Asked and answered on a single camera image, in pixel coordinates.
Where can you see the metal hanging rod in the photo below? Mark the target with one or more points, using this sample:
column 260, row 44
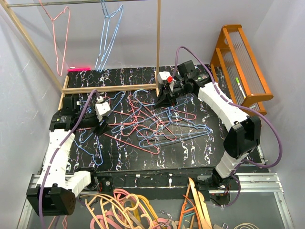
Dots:
column 20, row 5

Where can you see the green white pen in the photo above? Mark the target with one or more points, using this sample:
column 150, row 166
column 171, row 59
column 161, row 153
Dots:
column 240, row 87

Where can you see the pink hanger on glass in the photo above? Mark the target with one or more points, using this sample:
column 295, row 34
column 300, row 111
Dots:
column 55, row 221

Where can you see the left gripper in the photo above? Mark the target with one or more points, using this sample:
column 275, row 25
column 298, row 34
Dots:
column 100, row 129

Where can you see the pink plastic marker strip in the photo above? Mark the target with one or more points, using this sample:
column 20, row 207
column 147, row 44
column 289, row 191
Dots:
column 76, row 69

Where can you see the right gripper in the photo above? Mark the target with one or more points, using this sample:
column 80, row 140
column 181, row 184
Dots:
column 164, row 99

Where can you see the light blue wire hanger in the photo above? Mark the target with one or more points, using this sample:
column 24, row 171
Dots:
column 105, row 44

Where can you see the wooden hangers pile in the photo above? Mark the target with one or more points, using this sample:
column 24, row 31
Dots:
column 195, row 208

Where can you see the tangled blue wire hangers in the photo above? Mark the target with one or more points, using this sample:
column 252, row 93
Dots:
column 103, row 153

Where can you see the orange wooden shelf rack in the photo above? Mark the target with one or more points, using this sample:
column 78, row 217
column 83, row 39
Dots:
column 234, row 56

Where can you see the tangled pink wire hangers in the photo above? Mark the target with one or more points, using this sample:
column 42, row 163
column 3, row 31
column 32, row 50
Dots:
column 148, row 131

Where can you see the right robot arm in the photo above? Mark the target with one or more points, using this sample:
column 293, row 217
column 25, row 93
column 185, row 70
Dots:
column 243, row 131

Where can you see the pile of plastic hangers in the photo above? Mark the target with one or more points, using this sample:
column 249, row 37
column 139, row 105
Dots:
column 124, row 210

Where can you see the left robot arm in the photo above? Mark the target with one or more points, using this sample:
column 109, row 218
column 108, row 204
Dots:
column 53, row 194

